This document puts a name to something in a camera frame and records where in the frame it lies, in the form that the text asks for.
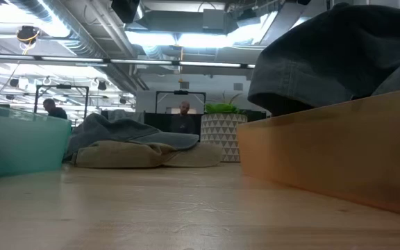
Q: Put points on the blue-grey denim baseball cap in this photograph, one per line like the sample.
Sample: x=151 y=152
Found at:
x=116 y=130
x=325 y=59

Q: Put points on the tan baseball cap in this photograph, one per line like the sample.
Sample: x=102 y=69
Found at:
x=116 y=154

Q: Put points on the orange translucent plastic tray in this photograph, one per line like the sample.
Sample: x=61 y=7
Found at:
x=325 y=156

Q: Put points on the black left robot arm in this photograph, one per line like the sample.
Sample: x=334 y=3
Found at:
x=125 y=10

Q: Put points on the person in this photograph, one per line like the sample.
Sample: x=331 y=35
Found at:
x=57 y=112
x=183 y=123

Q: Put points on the succulent in white patterned pot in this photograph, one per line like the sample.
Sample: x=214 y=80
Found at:
x=222 y=135

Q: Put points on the black partition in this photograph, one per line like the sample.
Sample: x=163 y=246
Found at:
x=158 y=121

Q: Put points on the black bar with light strips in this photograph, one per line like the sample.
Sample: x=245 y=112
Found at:
x=175 y=62

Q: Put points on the grey draped cloth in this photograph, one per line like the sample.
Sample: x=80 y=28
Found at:
x=120 y=114

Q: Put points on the fluorescent ceiling light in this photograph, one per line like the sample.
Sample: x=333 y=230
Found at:
x=186 y=40

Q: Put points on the grey ceiling box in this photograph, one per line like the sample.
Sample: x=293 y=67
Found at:
x=214 y=19

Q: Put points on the teal translucent plastic tray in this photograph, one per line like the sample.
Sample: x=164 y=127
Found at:
x=19 y=146

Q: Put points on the black round ceiling fixture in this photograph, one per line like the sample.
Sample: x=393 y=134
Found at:
x=28 y=34

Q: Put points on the black background rig frame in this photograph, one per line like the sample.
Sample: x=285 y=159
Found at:
x=181 y=92
x=61 y=86

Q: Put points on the grey square wall speaker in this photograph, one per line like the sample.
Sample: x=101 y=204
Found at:
x=184 y=85
x=238 y=86

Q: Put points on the silver ceiling duct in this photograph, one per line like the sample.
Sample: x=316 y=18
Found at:
x=82 y=36

